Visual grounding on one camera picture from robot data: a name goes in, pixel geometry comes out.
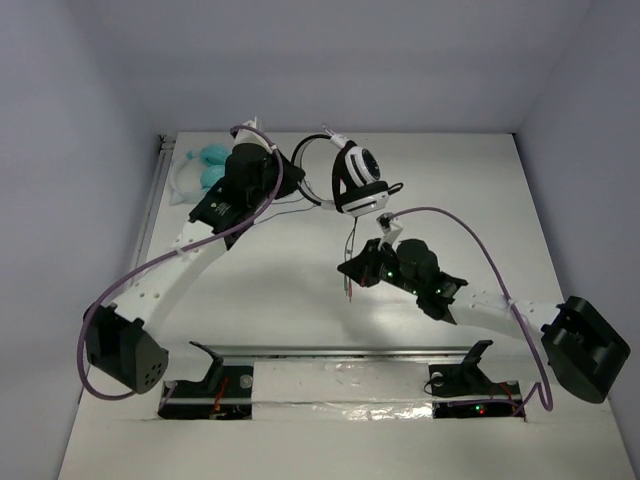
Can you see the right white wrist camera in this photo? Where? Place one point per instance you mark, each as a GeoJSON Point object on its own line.
{"type": "Point", "coordinates": [391, 229]}

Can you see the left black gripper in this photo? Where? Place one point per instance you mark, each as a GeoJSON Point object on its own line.
{"type": "Point", "coordinates": [279, 170]}

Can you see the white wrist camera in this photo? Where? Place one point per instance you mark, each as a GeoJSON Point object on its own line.
{"type": "Point", "coordinates": [391, 229]}
{"type": "Point", "coordinates": [250, 132]}

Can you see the blue earphones with cable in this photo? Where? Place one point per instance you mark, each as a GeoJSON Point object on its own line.
{"type": "Point", "coordinates": [286, 207]}

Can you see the aluminium rail left side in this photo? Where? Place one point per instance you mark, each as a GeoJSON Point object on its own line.
{"type": "Point", "coordinates": [165, 151]}

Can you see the aluminium rail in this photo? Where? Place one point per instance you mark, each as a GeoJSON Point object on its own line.
{"type": "Point", "coordinates": [165, 151]}
{"type": "Point", "coordinates": [279, 352]}

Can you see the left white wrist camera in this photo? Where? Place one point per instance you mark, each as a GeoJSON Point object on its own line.
{"type": "Point", "coordinates": [250, 132]}

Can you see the white black headphones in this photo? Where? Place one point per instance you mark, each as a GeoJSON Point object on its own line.
{"type": "Point", "coordinates": [356, 185]}

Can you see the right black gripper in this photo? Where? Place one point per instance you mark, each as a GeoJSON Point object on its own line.
{"type": "Point", "coordinates": [363, 269]}

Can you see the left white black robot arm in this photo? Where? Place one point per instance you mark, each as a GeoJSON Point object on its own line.
{"type": "Point", "coordinates": [118, 337]}

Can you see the aluminium rail front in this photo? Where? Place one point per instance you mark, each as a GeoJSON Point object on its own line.
{"type": "Point", "coordinates": [279, 352]}

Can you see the teal white headphones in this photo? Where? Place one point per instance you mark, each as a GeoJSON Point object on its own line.
{"type": "Point", "coordinates": [209, 162]}

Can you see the white foil-covered block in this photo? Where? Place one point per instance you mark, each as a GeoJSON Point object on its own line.
{"type": "Point", "coordinates": [340, 391]}

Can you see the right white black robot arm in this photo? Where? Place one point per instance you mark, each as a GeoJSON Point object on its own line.
{"type": "Point", "coordinates": [584, 352]}

